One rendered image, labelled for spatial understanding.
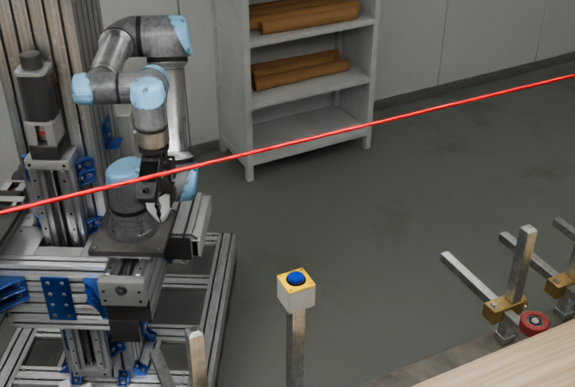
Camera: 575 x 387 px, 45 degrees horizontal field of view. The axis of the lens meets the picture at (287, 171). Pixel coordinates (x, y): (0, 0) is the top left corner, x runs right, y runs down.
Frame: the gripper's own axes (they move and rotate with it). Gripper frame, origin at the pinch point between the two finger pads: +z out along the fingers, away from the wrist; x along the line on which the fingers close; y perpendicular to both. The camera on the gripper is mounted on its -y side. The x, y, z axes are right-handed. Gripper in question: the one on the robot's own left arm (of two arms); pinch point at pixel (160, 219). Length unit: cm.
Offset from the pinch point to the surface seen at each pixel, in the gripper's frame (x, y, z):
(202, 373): -11.9, -23.3, 27.6
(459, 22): -143, 357, 76
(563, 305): -119, 36, 57
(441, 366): -77, 13, 62
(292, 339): -32.7, -12.1, 27.1
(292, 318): -32.7, -12.0, 19.9
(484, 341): -92, 24, 62
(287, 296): -31.7, -13.9, 11.4
